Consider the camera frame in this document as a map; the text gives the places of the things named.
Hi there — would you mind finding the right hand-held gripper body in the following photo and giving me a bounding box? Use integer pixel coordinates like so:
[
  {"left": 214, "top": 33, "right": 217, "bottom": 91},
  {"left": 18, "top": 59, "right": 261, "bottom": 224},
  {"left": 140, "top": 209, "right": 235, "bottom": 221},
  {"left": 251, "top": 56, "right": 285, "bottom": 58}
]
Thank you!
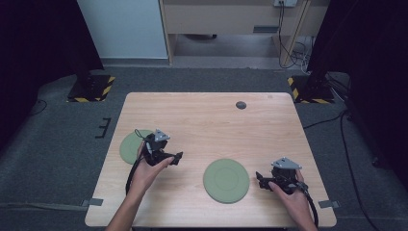
[{"left": 269, "top": 156, "right": 310, "bottom": 195}]

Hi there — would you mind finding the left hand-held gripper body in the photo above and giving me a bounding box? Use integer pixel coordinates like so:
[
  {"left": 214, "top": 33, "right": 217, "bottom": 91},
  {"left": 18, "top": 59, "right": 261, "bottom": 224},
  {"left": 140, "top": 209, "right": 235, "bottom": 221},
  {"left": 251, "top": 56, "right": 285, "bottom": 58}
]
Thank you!
[{"left": 141, "top": 128, "right": 174, "bottom": 167}]

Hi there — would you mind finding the green round plate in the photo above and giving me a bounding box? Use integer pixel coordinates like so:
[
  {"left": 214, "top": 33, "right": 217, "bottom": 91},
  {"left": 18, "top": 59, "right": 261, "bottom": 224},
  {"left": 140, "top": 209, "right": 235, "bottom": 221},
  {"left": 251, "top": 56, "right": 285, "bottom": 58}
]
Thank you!
[
  {"left": 118, "top": 128, "right": 156, "bottom": 166},
  {"left": 202, "top": 158, "right": 251, "bottom": 205}
]

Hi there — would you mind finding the person's right hand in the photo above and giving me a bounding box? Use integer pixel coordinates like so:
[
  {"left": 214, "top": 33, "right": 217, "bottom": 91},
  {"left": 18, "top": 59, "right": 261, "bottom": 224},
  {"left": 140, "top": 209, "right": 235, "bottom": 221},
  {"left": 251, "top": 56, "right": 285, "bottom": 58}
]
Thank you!
[{"left": 268, "top": 168, "right": 318, "bottom": 226}]

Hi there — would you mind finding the person's left hand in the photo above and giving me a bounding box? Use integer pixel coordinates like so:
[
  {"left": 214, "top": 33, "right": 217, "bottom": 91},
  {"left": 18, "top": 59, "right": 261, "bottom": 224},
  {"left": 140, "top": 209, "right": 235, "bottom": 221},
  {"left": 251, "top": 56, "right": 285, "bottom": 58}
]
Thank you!
[{"left": 128, "top": 141, "right": 176, "bottom": 197}]

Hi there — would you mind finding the grey tape piece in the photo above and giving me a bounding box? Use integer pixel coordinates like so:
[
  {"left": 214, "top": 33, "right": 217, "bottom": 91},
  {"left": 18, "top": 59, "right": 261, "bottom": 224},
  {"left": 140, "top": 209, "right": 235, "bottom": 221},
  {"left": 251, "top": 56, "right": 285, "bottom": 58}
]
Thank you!
[
  {"left": 318, "top": 199, "right": 341, "bottom": 210},
  {"left": 80, "top": 197, "right": 105, "bottom": 208}
]

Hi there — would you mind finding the black stand base striped edge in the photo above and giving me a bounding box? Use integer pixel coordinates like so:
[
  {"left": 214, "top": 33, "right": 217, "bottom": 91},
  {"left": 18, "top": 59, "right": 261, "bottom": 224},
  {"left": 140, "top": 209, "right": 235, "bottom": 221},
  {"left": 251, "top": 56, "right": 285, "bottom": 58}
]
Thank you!
[
  {"left": 287, "top": 74, "right": 336, "bottom": 105},
  {"left": 66, "top": 74, "right": 116, "bottom": 104}
]

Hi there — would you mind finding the white panel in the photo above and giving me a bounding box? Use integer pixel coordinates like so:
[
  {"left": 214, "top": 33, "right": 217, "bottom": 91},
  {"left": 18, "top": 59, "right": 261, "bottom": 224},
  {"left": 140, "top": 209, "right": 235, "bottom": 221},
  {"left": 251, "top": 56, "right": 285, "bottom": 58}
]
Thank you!
[{"left": 76, "top": 0, "right": 169, "bottom": 60}]

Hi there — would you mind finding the black curtain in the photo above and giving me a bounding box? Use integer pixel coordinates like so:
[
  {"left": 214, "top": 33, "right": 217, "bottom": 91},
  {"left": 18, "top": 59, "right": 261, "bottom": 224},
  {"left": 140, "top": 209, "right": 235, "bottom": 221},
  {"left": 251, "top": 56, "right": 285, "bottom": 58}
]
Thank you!
[
  {"left": 0, "top": 0, "right": 105, "bottom": 153},
  {"left": 306, "top": 0, "right": 408, "bottom": 192}
]

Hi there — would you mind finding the light wooden desk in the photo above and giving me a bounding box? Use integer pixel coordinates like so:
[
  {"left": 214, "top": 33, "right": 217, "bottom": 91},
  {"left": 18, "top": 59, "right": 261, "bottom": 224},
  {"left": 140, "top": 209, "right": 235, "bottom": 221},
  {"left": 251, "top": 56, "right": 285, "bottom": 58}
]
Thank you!
[{"left": 159, "top": 0, "right": 331, "bottom": 67}]

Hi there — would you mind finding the grey power strip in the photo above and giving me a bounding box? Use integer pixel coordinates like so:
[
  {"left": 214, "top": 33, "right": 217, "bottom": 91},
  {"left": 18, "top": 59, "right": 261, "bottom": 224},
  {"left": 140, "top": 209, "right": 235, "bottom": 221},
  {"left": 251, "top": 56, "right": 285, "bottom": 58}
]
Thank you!
[{"left": 272, "top": 0, "right": 298, "bottom": 8}]

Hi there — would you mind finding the thin black cord loop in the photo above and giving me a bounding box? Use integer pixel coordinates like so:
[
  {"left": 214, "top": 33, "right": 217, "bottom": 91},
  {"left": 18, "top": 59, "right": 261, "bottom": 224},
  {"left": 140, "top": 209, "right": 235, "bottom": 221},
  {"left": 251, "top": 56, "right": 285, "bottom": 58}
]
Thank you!
[{"left": 134, "top": 128, "right": 152, "bottom": 141}]

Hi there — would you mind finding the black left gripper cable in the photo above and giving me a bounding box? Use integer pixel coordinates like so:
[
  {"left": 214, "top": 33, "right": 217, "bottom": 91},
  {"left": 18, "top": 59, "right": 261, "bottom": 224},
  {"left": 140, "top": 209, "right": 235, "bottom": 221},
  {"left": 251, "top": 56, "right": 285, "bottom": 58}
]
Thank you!
[{"left": 125, "top": 153, "right": 144, "bottom": 196}]

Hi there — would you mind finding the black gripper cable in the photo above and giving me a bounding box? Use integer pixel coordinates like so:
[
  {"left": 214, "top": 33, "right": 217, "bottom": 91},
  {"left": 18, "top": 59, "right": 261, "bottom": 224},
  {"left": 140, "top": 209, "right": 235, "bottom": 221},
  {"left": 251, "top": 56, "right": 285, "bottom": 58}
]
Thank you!
[
  {"left": 288, "top": 177, "right": 319, "bottom": 229},
  {"left": 125, "top": 153, "right": 144, "bottom": 196}
]

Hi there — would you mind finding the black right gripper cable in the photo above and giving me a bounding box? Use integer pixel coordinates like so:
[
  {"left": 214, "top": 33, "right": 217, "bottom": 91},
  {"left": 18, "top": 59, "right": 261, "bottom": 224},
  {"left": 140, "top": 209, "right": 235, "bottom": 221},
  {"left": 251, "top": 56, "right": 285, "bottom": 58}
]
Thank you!
[{"left": 288, "top": 177, "right": 319, "bottom": 229}]

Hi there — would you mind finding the long black floor cable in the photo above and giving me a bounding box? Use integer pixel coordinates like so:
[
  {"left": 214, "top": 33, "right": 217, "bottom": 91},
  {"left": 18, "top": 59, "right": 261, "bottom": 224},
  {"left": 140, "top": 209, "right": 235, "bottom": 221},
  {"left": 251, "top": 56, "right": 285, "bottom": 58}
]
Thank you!
[{"left": 302, "top": 109, "right": 381, "bottom": 231}]

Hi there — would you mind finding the thin black floor cable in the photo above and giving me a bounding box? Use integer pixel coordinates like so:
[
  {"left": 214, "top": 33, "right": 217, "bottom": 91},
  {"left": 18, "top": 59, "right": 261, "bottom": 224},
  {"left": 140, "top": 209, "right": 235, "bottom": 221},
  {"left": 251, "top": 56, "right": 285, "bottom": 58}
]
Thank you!
[{"left": 26, "top": 98, "right": 48, "bottom": 117}]

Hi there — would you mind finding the white cable tangle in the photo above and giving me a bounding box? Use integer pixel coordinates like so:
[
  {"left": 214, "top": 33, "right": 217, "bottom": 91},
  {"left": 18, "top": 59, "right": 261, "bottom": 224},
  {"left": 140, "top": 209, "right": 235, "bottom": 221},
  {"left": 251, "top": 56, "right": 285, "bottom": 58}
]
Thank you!
[{"left": 292, "top": 36, "right": 315, "bottom": 71}]

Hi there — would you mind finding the black hanging power cable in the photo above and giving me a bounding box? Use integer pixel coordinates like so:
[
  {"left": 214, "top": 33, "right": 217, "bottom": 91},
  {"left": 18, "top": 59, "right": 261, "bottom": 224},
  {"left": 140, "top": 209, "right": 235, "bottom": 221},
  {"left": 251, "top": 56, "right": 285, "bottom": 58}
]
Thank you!
[{"left": 277, "top": 1, "right": 302, "bottom": 69}]

